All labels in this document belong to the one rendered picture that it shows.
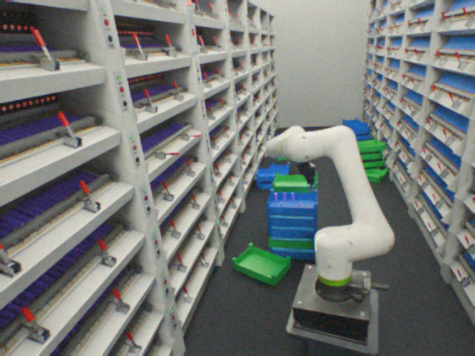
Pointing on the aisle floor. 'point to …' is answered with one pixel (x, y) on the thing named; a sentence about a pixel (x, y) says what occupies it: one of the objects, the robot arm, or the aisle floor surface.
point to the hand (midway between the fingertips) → (310, 180)
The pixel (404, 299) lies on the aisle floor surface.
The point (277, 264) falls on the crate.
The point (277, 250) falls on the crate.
